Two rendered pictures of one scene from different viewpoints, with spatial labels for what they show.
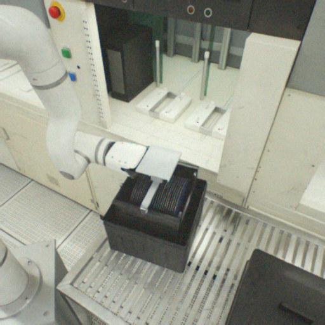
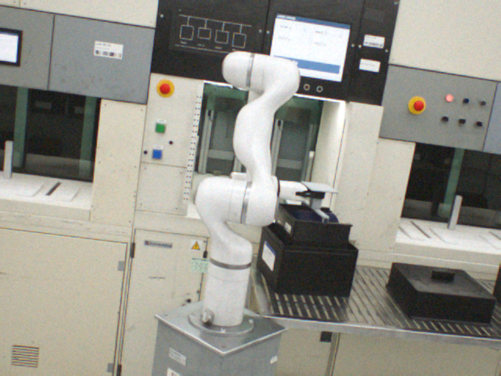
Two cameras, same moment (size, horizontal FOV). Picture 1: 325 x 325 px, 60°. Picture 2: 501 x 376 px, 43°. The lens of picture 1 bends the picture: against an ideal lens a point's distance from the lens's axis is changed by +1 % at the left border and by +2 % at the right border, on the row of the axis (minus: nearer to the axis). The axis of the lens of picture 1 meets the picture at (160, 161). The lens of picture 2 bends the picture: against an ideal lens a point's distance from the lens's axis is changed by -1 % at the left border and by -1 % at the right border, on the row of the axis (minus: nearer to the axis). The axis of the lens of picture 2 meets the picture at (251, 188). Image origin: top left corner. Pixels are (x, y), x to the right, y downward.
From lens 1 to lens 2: 1.85 m
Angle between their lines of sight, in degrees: 44
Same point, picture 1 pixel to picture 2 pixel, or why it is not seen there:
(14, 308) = (246, 326)
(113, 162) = (290, 188)
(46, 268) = not seen: hidden behind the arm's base
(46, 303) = (267, 323)
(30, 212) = not seen: outside the picture
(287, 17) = (370, 92)
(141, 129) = not seen: hidden behind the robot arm
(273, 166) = (373, 208)
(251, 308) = (418, 280)
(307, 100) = (389, 145)
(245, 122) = (355, 165)
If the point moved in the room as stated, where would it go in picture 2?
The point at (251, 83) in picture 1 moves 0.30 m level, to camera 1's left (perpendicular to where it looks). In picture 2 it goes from (358, 132) to (296, 128)
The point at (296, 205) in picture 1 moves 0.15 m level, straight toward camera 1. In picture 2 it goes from (394, 246) to (399, 258)
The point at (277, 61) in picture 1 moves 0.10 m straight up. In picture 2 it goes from (373, 115) to (378, 89)
